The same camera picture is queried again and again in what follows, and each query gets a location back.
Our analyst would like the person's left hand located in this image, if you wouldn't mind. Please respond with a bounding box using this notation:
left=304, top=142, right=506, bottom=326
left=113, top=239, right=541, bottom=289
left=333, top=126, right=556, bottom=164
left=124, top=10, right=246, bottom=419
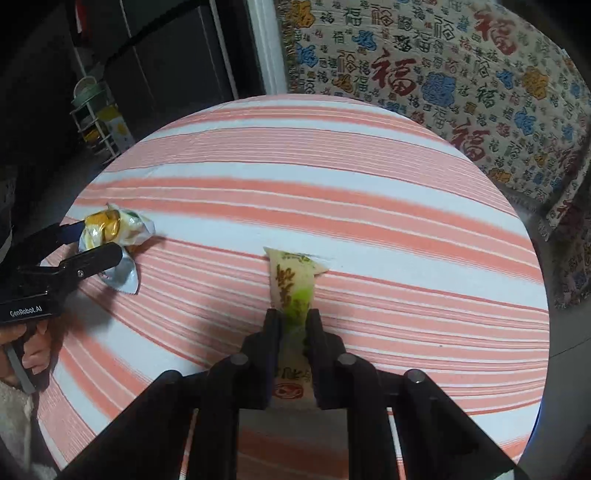
left=1, top=320, right=52, bottom=386

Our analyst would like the white wire shelf rack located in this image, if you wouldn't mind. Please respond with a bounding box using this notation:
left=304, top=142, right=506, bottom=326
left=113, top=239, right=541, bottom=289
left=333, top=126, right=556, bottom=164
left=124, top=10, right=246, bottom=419
left=70, top=76, right=135, bottom=162

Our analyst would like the yellow silver foil wrapper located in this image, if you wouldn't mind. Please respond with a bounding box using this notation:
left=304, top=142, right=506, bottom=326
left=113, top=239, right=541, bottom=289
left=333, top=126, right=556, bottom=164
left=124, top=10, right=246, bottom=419
left=78, top=203, right=155, bottom=295

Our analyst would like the green beige snack wrapper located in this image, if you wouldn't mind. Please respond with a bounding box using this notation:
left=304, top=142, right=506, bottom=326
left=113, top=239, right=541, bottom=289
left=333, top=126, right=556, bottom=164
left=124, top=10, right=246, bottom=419
left=264, top=247, right=329, bottom=410

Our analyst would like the pink striped tablecloth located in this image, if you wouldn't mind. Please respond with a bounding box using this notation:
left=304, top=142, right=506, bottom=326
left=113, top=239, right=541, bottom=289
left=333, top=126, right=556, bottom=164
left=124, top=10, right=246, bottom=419
left=38, top=95, right=549, bottom=467

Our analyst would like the patterned fu character cloth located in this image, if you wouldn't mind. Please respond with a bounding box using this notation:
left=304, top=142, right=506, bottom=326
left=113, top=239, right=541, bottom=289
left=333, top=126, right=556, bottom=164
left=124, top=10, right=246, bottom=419
left=274, top=1, right=590, bottom=308

